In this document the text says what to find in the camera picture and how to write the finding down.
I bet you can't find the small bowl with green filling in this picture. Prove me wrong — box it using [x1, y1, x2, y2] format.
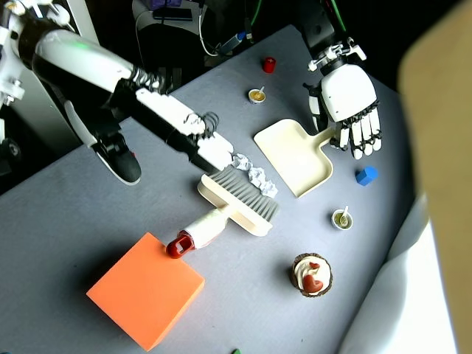
[330, 205, 354, 230]

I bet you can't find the white post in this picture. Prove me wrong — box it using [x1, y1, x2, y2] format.
[66, 0, 100, 44]

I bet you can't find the white cable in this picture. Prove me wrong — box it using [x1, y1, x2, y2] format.
[198, 14, 222, 58]

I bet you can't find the white fabric sheet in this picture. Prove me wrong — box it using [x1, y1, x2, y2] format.
[337, 193, 460, 354]

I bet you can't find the blue and grey plug adapter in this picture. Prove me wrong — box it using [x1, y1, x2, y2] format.
[216, 32, 247, 53]

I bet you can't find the toy cupcake with red hearts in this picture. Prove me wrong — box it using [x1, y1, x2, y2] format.
[289, 252, 334, 298]

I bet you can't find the grey table cloth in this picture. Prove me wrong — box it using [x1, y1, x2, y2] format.
[0, 24, 431, 354]

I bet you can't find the small blue block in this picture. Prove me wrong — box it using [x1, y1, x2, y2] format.
[355, 165, 379, 187]

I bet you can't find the cream hand broom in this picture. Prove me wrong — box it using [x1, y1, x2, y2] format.
[165, 164, 281, 260]

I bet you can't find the cream plastic dustpan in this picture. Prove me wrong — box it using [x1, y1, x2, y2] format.
[253, 118, 337, 199]

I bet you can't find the white paper ball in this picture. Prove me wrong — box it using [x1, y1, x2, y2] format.
[249, 166, 267, 185]
[231, 153, 254, 171]
[260, 179, 280, 198]

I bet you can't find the black flat box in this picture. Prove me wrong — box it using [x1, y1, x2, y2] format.
[153, 7, 195, 22]

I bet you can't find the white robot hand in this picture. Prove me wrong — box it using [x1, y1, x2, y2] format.
[302, 62, 384, 160]
[31, 29, 235, 185]

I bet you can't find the black chair back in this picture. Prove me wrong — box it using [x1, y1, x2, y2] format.
[132, 0, 207, 93]

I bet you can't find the small bowl with yellow filling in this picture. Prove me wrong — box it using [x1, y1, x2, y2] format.
[247, 86, 267, 105]

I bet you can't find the orange foam block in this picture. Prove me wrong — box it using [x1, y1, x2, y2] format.
[86, 231, 207, 352]

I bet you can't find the blurred tan panel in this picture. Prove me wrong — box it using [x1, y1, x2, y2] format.
[397, 0, 472, 354]

